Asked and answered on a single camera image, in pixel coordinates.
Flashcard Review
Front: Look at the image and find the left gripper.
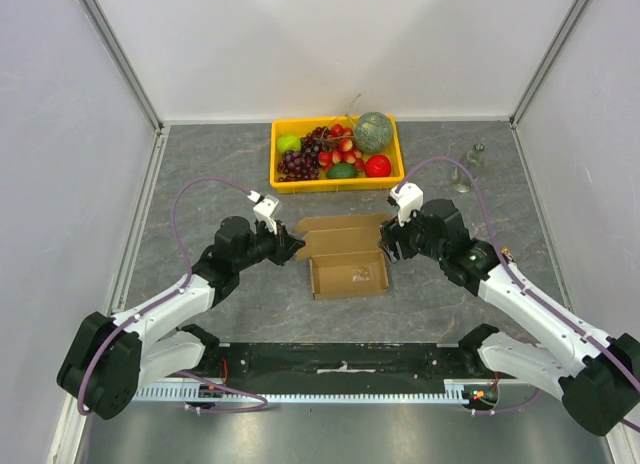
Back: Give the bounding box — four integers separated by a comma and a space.
234, 217, 305, 272

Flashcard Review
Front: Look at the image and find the small clear snack wrapper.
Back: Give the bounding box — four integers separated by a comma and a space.
352, 267, 372, 282

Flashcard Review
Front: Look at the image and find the brown cardboard box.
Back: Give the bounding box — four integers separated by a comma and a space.
294, 213, 391, 300

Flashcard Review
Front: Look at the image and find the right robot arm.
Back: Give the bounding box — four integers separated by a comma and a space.
380, 193, 639, 436

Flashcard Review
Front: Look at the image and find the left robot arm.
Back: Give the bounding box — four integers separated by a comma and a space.
56, 216, 305, 420

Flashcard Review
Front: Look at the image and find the yellow candy bag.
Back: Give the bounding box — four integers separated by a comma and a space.
501, 247, 515, 262

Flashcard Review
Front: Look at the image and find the clear glass bottle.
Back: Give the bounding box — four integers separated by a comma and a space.
452, 143, 485, 193

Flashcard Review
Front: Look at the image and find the red tomato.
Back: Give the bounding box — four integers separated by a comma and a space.
364, 154, 392, 178

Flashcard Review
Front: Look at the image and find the dark purple grape bunch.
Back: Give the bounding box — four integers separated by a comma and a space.
276, 151, 320, 182

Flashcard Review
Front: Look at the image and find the green apple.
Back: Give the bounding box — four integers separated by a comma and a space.
276, 134, 302, 154

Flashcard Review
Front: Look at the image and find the green avocado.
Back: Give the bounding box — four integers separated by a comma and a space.
325, 162, 359, 180

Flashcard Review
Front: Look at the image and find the green netted melon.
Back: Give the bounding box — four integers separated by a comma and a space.
354, 111, 394, 154

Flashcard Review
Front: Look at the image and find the red cherry bunch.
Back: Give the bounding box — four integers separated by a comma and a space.
317, 124, 365, 172

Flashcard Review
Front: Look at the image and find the yellow plastic tray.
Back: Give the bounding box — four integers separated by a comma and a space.
269, 115, 405, 194

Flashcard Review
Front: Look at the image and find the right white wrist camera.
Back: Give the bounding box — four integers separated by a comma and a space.
389, 182, 424, 227

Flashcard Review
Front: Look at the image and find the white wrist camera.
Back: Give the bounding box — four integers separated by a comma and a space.
247, 190, 282, 235
389, 182, 424, 227

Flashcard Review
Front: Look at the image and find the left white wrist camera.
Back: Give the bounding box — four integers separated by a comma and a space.
247, 190, 282, 235

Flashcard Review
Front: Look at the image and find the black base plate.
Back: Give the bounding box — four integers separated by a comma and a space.
162, 340, 521, 385

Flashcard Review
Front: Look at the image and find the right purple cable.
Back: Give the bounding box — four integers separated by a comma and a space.
394, 156, 640, 432

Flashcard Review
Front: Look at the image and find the grey slotted cable duct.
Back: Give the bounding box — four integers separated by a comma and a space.
134, 380, 496, 401

